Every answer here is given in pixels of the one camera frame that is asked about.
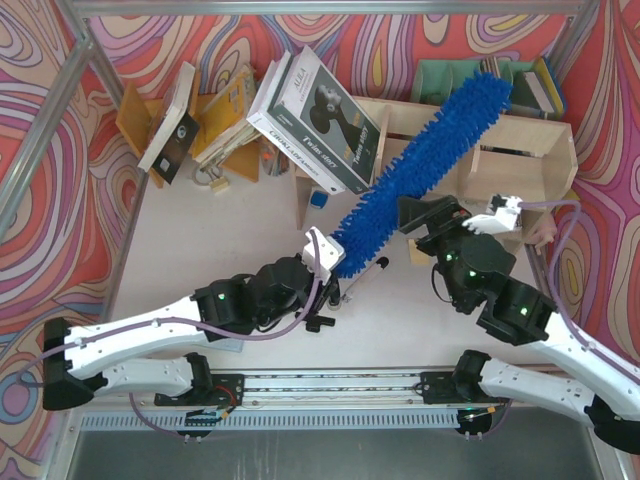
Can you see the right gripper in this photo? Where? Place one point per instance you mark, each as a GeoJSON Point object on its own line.
{"type": "Point", "coordinates": [435, 220]}

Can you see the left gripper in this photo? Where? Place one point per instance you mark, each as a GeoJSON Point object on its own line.
{"type": "Point", "coordinates": [329, 298]}

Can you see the white black stapler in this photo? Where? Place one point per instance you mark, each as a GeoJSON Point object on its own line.
{"type": "Point", "coordinates": [334, 300]}

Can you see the white black utility knife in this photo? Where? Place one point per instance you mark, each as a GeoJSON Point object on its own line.
{"type": "Point", "coordinates": [365, 278]}

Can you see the blue microfiber duster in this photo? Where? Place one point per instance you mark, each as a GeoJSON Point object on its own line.
{"type": "Point", "coordinates": [458, 125]}

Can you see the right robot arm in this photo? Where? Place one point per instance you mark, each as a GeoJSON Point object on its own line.
{"type": "Point", "coordinates": [600, 390]}

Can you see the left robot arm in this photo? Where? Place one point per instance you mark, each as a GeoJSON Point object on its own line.
{"type": "Point", "coordinates": [82, 363]}

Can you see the light wooden bookshelf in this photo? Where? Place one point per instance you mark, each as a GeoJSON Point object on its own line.
{"type": "Point", "coordinates": [531, 158]}

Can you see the blue yellow calculator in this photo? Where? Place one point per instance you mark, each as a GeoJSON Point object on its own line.
{"type": "Point", "coordinates": [233, 345]}

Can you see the yellow sticky note pad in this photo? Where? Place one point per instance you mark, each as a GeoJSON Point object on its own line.
{"type": "Point", "coordinates": [414, 253]}

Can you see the black small tool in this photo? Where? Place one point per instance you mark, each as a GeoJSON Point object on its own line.
{"type": "Point", "coordinates": [320, 322]}

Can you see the pink pig figurine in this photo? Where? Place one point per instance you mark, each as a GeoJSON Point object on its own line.
{"type": "Point", "coordinates": [543, 234]}

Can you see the blue white eraser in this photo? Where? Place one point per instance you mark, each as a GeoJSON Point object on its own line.
{"type": "Point", "coordinates": [318, 199]}

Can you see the pencil cup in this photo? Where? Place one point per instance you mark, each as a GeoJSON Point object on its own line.
{"type": "Point", "coordinates": [273, 161]}

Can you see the yellow book stack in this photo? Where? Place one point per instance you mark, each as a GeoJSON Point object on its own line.
{"type": "Point", "coordinates": [223, 126]}

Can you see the white Chokladfabriken book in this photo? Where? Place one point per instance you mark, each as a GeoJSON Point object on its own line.
{"type": "Point", "coordinates": [283, 137]}

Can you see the white black paperback book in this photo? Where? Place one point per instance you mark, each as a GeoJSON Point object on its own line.
{"type": "Point", "coordinates": [173, 129]}

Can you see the green desk organizer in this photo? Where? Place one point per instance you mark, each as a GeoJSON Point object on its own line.
{"type": "Point", "coordinates": [436, 80]}

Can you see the blue covered book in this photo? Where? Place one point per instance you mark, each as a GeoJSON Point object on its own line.
{"type": "Point", "coordinates": [545, 89]}

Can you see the black white Twins story book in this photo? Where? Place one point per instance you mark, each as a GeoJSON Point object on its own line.
{"type": "Point", "coordinates": [319, 117]}

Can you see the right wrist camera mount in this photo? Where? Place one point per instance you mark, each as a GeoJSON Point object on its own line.
{"type": "Point", "coordinates": [502, 215]}

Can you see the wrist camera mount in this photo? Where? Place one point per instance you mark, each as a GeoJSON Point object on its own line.
{"type": "Point", "coordinates": [502, 215]}
{"type": "Point", "coordinates": [321, 254]}

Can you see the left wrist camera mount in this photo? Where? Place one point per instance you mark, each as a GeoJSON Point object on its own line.
{"type": "Point", "coordinates": [321, 254]}

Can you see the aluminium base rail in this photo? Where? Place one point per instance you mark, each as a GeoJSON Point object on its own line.
{"type": "Point", "coordinates": [330, 387]}

